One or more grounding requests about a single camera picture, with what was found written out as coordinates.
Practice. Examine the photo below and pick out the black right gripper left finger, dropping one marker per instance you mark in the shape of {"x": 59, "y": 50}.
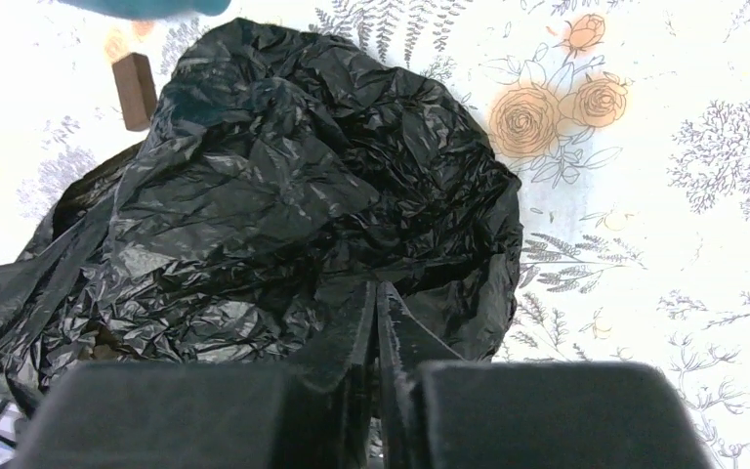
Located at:
{"x": 311, "y": 410}

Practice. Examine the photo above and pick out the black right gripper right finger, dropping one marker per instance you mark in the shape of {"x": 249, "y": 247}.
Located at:
{"x": 440, "y": 411}

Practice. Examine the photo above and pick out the black trash bag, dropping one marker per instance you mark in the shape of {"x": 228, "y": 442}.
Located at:
{"x": 281, "y": 169}

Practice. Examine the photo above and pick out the teal plastic trash bin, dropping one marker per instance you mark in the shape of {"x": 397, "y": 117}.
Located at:
{"x": 146, "y": 10}

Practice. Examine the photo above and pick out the dark brown rectangular tile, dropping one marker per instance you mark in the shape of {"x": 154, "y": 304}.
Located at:
{"x": 136, "y": 91}

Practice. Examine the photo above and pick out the floral patterned table mat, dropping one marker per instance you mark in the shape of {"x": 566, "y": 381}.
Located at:
{"x": 627, "y": 121}

